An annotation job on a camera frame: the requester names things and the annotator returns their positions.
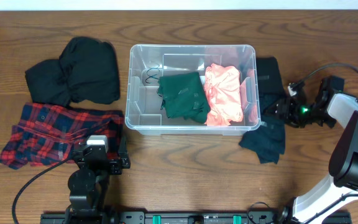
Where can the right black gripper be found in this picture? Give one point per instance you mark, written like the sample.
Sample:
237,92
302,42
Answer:
288,102

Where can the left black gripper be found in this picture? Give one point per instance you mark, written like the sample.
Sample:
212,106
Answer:
117,162

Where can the dark navy pants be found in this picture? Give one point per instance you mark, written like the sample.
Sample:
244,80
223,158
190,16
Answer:
268,141

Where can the red plaid flannel shirt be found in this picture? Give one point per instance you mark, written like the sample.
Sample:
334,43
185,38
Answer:
47,134

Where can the salmon pink garment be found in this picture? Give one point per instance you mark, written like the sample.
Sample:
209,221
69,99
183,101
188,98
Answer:
222,89

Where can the dark green garment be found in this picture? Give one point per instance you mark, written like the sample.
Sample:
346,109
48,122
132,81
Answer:
183,99

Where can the black hoodie garment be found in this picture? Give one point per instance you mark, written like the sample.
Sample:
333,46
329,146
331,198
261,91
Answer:
87,69

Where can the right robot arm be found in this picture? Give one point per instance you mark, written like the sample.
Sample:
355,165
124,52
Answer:
332,106

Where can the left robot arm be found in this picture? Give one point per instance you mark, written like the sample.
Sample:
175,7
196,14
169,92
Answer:
88,185

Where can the clear plastic storage container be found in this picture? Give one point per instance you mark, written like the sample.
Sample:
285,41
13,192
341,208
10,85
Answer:
149,62

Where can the black mounting rail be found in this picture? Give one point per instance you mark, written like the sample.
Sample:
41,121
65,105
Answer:
166,218

